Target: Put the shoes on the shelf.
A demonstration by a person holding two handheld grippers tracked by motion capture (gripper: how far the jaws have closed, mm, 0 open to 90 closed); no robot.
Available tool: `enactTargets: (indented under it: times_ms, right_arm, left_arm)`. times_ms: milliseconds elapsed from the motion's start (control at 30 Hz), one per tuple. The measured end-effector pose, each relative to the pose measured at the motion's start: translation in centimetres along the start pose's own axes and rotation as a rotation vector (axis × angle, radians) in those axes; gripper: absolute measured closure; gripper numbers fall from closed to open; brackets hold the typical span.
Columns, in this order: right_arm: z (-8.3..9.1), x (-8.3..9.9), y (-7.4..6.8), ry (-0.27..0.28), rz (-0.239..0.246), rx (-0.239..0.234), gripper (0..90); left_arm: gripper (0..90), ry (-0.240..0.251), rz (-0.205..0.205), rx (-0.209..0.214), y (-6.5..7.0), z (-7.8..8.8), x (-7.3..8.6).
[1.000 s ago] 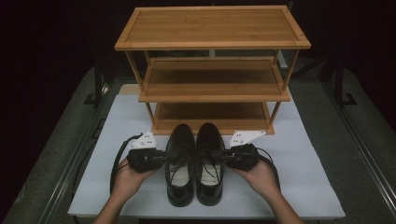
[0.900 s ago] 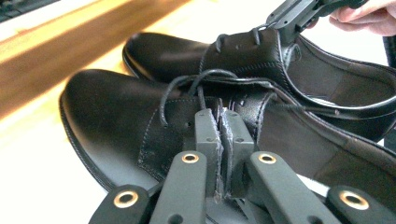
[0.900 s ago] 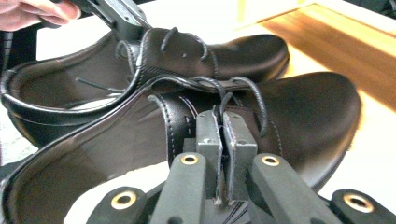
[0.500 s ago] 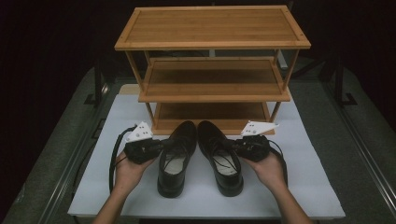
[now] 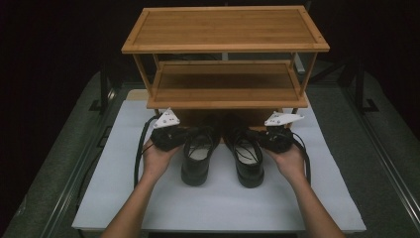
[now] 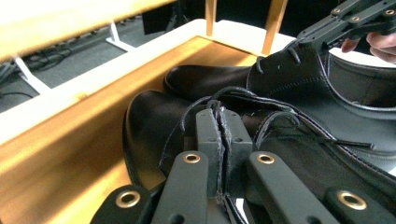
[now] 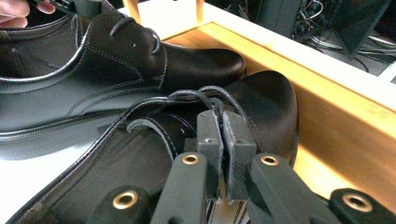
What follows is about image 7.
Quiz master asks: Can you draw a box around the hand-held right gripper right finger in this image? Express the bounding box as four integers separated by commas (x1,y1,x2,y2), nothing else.
222,110,343,224

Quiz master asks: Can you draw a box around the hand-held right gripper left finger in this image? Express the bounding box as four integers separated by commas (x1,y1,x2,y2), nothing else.
148,109,225,224

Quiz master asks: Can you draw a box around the black leather shoe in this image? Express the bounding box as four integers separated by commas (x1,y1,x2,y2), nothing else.
0,0,248,161
6,70,301,224

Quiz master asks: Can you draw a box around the wooden three-tier shoe rack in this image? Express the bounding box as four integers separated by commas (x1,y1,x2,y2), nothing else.
121,0,396,217

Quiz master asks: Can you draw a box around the white table sheet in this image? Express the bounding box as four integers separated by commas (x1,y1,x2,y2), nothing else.
0,2,396,224

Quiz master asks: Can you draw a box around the dark equipment box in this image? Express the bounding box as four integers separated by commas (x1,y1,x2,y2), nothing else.
256,0,302,40

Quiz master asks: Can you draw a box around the tangle of cables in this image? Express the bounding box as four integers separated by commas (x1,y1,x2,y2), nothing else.
293,0,396,74

